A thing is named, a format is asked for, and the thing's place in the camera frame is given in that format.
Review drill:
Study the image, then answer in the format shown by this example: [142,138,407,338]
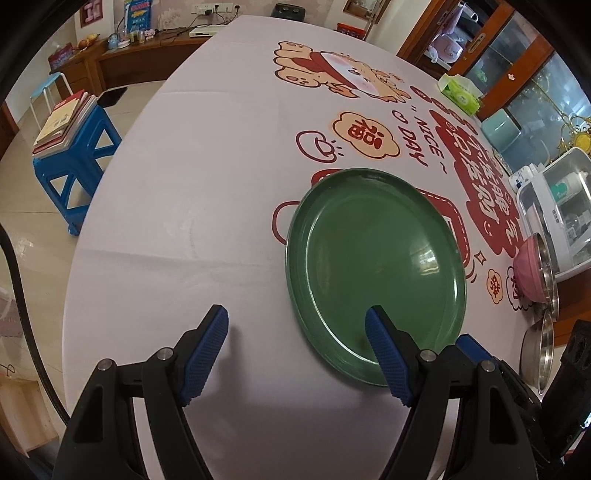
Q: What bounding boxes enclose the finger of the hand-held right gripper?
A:
[455,335,540,417]

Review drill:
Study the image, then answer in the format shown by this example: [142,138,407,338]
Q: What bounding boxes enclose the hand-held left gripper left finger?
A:
[51,305,230,480]

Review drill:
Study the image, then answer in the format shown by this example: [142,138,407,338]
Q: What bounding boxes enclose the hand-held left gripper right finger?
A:
[365,305,550,480]

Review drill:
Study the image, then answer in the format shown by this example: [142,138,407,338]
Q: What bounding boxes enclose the large steel bowl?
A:
[519,308,556,393]

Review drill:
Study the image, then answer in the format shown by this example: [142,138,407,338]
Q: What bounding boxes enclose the green plate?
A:
[285,167,468,386]

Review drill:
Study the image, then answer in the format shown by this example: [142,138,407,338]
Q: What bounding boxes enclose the pink steel bowl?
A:
[512,233,560,319]

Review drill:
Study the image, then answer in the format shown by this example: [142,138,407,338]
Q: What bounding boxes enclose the white sterilizer cabinet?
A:
[516,147,591,283]

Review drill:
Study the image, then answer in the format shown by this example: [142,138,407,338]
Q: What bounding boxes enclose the printed pink tablecloth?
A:
[62,15,555,480]

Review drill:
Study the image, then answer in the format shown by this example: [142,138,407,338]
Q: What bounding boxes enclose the white bottle with green label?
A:
[551,173,578,204]

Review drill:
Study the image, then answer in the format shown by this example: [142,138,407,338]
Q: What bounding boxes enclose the wooden box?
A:
[0,378,58,462]

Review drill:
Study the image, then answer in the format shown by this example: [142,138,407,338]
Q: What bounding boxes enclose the teal kitchen appliance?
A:
[480,111,520,160]

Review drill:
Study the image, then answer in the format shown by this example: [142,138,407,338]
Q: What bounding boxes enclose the gold door ornament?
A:
[551,113,591,155]

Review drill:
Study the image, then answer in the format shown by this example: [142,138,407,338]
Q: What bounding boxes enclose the blue plastic stool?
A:
[32,104,123,236]

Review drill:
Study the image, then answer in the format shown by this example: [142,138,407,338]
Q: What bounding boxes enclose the green tissue pack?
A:
[438,74,481,116]

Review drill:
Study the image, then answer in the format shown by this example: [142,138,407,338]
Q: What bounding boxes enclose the black floor mat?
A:
[97,87,127,107]

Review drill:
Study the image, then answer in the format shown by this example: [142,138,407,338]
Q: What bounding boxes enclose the stack of books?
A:
[32,90,99,155]

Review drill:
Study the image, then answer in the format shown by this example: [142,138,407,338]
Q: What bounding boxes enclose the hanging pink garment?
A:
[425,4,467,63]

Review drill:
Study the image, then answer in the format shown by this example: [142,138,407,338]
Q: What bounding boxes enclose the wooden television cabinet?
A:
[60,21,222,100]

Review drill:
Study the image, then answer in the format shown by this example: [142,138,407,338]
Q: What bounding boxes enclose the round light blue stool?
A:
[30,71,72,134]

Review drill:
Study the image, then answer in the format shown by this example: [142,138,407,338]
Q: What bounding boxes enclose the red tissue pack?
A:
[48,42,75,68]

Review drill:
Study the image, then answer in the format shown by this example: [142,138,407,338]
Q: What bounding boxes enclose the blue printed box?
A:
[122,0,153,31]

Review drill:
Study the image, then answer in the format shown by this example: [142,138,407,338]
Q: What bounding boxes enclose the dark air fryer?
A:
[270,2,308,21]

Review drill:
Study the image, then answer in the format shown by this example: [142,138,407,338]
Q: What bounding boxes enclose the thick black cable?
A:
[0,225,72,428]

